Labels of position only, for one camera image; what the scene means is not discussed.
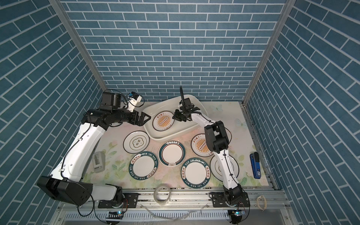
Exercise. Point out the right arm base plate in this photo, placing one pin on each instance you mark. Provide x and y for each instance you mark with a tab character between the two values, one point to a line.
222	200

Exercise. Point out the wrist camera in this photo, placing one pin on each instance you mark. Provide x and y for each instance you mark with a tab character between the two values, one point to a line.
187	106
135	99

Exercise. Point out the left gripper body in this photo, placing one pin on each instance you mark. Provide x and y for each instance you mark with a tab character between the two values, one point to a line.
130	117

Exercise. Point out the green rimmed plate right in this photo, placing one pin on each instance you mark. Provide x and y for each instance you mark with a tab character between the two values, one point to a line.
195	173

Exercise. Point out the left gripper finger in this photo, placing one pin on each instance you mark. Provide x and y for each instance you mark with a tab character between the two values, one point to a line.
142	121
144	115

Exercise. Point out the floral table mat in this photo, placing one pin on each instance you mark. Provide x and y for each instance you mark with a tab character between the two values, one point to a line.
117	159

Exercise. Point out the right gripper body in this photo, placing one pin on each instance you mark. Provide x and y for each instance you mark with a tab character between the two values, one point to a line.
180	116

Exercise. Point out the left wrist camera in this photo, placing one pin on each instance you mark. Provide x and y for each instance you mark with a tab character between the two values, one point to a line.
135	99

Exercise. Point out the orange sunburst plate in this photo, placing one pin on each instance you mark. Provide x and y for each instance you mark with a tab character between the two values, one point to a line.
163	121
199	146

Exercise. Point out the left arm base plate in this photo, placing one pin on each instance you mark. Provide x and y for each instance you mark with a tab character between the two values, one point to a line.
123	201

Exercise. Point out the green rimmed plate left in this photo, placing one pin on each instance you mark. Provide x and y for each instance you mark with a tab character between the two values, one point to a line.
143	166

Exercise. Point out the beige rubber band loop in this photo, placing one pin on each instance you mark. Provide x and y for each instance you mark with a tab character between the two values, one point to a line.
261	203

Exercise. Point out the white cloud-pattern plate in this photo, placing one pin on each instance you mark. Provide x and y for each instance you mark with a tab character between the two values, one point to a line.
216	171
136	142

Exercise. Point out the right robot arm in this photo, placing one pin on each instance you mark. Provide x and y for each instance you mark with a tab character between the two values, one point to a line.
218	143

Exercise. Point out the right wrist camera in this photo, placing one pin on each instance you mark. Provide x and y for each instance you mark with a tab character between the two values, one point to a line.
187	106

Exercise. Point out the white plastic bin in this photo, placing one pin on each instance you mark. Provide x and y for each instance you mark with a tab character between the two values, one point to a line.
178	128

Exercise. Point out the grey plastic device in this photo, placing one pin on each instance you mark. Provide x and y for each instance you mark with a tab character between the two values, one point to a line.
99	161

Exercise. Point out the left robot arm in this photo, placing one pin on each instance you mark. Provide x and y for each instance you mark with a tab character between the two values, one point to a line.
64	183

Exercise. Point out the green red rimmed plate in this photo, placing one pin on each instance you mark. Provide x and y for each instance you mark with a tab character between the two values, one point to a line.
172	153

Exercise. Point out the aluminium rail frame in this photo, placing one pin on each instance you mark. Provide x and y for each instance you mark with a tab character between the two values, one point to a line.
186	205

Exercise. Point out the blue black stapler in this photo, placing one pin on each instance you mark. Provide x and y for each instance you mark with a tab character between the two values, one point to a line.
255	163

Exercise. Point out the clear tape roll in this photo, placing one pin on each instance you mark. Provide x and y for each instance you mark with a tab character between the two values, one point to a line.
162	194

